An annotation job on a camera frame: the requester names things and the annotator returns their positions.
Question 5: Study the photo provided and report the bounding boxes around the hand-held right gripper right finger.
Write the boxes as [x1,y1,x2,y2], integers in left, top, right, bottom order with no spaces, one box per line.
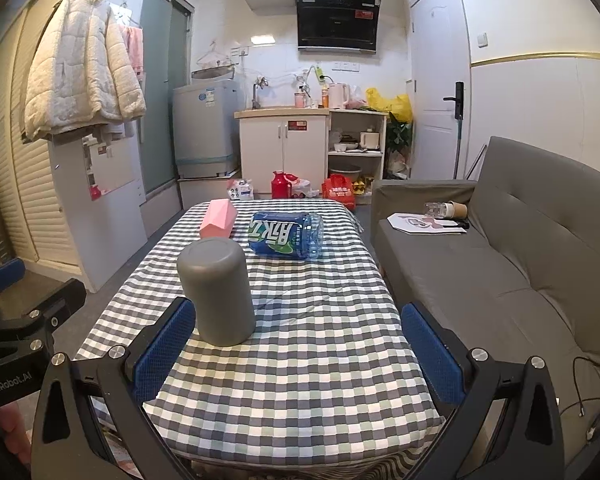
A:
[400,301,567,480]

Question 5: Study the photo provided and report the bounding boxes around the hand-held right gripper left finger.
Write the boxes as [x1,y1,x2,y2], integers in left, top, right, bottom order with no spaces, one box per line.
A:
[30,296,197,480]

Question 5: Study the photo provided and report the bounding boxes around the grey cup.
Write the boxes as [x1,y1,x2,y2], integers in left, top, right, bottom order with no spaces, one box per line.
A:
[176,238,257,347]

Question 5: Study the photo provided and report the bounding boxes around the person's left hand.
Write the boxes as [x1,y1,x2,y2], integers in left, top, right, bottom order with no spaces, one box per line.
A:
[0,404,37,463]

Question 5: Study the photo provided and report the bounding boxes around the louvered wardrobe door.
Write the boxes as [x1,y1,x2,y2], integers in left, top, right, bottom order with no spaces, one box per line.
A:
[0,0,86,276]

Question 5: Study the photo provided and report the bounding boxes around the grey sofa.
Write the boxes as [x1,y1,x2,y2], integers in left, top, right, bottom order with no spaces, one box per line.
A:
[371,136,600,466]

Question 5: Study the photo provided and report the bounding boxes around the white low cabinet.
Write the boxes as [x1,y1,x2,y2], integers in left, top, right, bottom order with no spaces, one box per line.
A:
[50,125,148,293]

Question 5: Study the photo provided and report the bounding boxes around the checkered tablecloth table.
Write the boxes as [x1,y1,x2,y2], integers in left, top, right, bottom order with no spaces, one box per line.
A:
[72,199,446,480]

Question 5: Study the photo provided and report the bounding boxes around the white printed paper board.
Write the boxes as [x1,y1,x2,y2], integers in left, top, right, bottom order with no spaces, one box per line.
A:
[386,211,468,236]

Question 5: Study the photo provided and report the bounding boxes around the pink tissue box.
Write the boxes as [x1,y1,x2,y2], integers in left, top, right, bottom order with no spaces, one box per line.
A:
[199,199,239,239]

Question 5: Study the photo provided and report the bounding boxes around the white medicine boxes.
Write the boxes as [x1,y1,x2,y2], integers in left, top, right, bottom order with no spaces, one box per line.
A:
[226,178,253,201]

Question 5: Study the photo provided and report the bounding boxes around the red shopping bag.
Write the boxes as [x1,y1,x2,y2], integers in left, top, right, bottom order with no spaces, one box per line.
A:
[321,174,358,208]

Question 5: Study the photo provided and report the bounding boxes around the red thermos jug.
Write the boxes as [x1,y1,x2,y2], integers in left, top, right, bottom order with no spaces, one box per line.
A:
[271,170,301,200]

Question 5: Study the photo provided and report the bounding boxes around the white plastic bag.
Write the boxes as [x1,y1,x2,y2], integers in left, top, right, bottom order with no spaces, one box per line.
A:
[292,178,321,198]

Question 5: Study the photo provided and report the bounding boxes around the white open shelf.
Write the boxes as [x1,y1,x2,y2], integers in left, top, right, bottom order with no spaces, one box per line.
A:
[327,108,388,196]

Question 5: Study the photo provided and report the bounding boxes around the grey washing machine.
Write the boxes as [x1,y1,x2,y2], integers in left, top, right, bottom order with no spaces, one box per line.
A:
[172,79,241,179]

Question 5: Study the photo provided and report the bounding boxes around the frosted glass door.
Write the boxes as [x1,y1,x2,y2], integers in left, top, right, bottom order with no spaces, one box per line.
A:
[139,0,195,196]

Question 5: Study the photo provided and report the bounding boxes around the white sink cabinet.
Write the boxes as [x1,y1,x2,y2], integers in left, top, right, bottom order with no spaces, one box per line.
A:
[234,106,331,201]

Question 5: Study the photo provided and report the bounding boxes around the white puffy jacket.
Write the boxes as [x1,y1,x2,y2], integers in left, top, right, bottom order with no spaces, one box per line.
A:
[22,0,147,142]

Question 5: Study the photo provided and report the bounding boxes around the yellow plastic bag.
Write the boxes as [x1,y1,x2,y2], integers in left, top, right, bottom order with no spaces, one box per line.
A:
[365,87,413,123]

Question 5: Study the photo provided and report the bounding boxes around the black door lock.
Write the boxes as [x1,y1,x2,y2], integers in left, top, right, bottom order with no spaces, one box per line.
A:
[444,81,465,120]

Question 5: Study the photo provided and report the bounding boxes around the pink towel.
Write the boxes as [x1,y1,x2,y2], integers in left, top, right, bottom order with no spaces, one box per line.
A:
[120,25,145,75]

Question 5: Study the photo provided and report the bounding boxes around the white electric kettle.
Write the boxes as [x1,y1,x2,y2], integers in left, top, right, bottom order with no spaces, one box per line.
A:
[328,82,352,110]

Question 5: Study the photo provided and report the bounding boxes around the metal basin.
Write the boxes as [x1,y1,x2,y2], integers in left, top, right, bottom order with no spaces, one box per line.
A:
[191,67,233,81]

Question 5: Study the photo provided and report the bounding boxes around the white door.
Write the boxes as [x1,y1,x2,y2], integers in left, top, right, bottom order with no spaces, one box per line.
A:
[409,0,472,181]

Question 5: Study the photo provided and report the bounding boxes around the black range hood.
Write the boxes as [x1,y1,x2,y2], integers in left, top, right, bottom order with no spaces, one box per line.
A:
[293,0,385,54]

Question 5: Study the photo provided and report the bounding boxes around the black cables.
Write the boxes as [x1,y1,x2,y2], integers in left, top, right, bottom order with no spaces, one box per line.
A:
[560,356,600,441]

